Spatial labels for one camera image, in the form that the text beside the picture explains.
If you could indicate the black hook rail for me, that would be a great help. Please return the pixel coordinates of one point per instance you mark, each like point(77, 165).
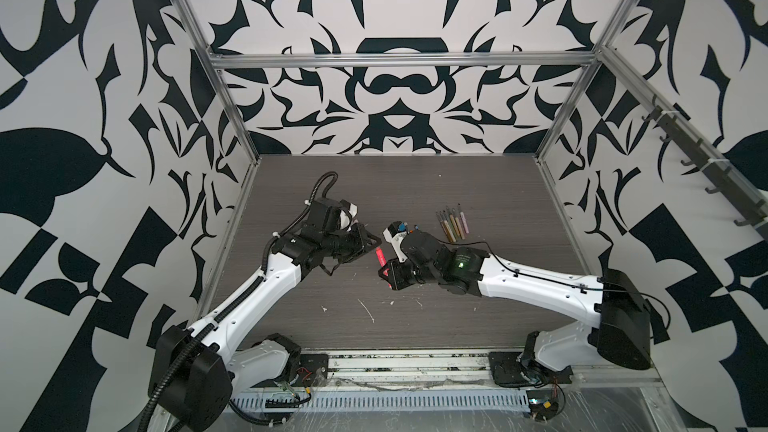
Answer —
point(701, 156)

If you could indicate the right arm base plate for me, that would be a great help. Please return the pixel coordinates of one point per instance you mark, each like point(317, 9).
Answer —
point(510, 367)

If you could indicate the cream pen brown cap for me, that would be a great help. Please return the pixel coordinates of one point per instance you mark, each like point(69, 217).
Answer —
point(448, 222)

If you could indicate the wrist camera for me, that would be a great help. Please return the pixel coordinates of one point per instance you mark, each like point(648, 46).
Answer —
point(394, 235)
point(348, 214)

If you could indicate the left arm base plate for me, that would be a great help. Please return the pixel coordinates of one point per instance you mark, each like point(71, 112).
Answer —
point(311, 369)

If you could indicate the white cable duct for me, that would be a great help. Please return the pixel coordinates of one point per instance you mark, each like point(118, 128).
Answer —
point(391, 401)

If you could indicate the tan pen ochre cap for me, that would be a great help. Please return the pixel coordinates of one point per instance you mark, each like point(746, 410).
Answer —
point(459, 227)

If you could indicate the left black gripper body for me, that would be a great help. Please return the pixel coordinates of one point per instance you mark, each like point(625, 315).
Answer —
point(343, 244)

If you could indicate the pink pen purple cap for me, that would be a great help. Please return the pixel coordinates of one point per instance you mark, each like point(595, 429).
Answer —
point(463, 218)

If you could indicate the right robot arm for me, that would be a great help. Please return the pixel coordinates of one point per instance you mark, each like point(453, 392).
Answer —
point(611, 318)

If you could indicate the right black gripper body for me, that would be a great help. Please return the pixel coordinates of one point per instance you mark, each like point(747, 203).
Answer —
point(404, 274)

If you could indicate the brown pen green cap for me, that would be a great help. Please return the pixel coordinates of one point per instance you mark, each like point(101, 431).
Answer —
point(444, 229)

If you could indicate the red marker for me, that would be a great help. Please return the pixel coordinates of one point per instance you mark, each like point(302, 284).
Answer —
point(381, 258)

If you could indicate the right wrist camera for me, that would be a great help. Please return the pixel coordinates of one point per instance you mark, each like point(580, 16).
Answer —
point(394, 235)

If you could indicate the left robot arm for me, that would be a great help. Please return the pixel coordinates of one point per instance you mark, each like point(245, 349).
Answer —
point(198, 370)

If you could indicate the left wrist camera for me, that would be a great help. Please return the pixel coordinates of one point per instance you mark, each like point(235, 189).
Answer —
point(348, 214)

